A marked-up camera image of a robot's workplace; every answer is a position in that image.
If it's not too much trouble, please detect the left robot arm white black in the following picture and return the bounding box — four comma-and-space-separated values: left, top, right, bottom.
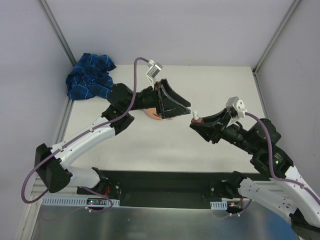
35, 79, 191, 195

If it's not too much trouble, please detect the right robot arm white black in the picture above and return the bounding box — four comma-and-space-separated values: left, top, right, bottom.
189, 108, 320, 240

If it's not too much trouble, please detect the mannequin hand with nails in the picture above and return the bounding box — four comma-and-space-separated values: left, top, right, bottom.
143, 108, 163, 121

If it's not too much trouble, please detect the blue plaid cloth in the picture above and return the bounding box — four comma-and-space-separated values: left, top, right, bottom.
65, 53, 116, 101

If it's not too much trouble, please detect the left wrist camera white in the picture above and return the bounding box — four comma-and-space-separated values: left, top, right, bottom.
145, 59, 163, 87

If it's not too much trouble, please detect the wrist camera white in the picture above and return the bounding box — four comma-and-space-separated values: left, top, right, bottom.
225, 96, 247, 119
145, 59, 163, 87

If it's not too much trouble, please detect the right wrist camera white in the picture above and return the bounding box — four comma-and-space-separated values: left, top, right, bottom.
225, 96, 247, 119

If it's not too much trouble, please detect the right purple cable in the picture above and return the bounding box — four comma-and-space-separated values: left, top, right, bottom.
244, 112, 320, 206

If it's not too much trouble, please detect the purple cable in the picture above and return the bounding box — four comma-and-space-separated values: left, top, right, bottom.
21, 57, 152, 204
244, 112, 320, 206

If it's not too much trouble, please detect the right white cable duct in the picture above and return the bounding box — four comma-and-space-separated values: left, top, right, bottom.
210, 200, 228, 211

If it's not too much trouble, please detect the white cable duct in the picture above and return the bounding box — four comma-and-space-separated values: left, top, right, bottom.
210, 200, 228, 211
42, 196, 111, 208

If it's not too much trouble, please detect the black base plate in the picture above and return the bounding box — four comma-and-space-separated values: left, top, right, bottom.
47, 168, 266, 208

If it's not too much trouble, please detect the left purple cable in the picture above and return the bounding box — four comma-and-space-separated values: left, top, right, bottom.
21, 57, 152, 204

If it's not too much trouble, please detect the left aluminium frame post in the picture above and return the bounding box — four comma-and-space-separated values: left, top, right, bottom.
38, 0, 77, 67

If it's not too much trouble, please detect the aluminium frame post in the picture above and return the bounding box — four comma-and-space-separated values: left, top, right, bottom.
38, 0, 77, 67
252, 0, 303, 76

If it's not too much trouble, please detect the right aluminium frame post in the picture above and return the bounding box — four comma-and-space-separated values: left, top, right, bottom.
252, 0, 303, 76

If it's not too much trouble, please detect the left white cable duct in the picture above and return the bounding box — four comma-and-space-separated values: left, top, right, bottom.
42, 196, 111, 208

